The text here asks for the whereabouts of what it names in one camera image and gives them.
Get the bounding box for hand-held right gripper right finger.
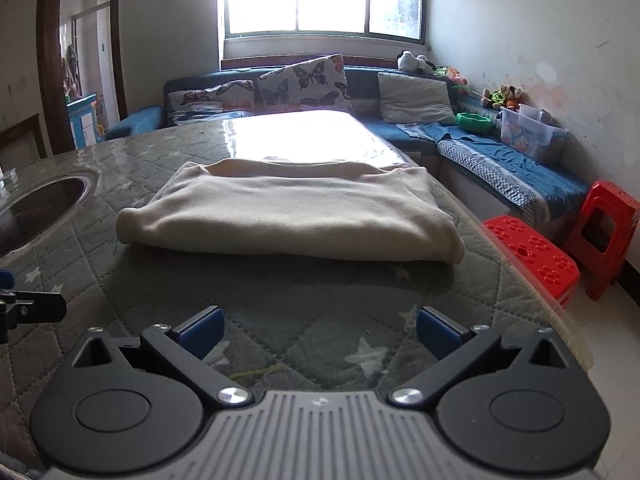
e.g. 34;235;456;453
388;305;576;407

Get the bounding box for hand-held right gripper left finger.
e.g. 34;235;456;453
70;304;255;407

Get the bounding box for cream sweater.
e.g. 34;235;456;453
116;157;467;266

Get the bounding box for grey quilted table cover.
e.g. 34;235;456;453
0;110;568;467

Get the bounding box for round black induction cooktop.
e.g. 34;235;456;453
0;172;101;257

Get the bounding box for red plastic stool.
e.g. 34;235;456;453
482;215;582;309
562;180;640;302

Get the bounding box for dark wooden chair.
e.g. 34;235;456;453
0;114;49;174

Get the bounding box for blue white small cabinet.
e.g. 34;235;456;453
66;92;99;151

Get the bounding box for blue patterned sofa cover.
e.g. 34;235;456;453
397;121;592;227

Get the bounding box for green plastic bowl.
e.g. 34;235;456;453
455;112;494;134

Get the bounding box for clear plastic storage box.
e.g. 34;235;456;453
497;103;569;164

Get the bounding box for butterfly print pillow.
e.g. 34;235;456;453
166;80;257;127
257;53;354;117

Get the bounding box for grey pillow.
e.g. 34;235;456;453
377;72;457;126

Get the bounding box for brown plush toys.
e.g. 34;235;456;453
480;83;524;110

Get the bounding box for blue sofa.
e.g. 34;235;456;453
104;55;594;231

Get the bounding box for colourful plastic toy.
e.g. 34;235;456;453
434;65;469;87

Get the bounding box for panda plush toy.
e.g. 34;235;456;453
397;50;437;74

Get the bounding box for dark wooden door frame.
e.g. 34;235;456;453
37;0;129;157

